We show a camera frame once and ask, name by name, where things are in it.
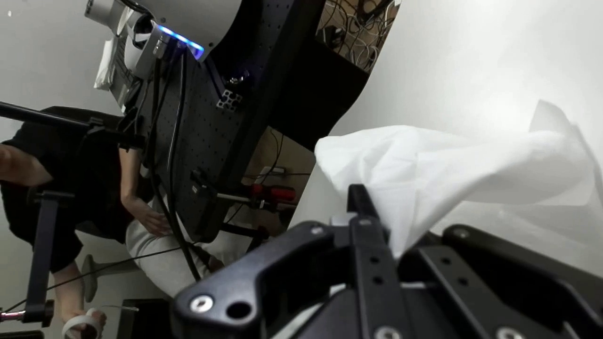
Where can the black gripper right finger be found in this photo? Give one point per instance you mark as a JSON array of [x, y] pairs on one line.
[[490, 283]]

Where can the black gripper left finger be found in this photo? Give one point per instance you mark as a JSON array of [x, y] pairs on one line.
[[369, 276]]

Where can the white tissue square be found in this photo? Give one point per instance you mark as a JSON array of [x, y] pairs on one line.
[[439, 170]]

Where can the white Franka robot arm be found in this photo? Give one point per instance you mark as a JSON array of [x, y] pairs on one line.
[[169, 25]]

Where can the person forearm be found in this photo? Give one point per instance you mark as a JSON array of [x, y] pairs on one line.
[[19, 166], [128, 181]]

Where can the person hand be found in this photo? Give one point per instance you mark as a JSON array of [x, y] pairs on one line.
[[152, 219]]

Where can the red tool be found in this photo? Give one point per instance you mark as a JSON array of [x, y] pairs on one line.
[[273, 191]]

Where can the black breadboard robot table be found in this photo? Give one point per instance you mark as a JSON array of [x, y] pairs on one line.
[[207, 125]]

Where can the seated person black shirt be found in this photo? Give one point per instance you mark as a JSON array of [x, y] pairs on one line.
[[62, 181]]

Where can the seated person in black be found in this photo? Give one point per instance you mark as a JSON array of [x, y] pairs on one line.
[[43, 251]]

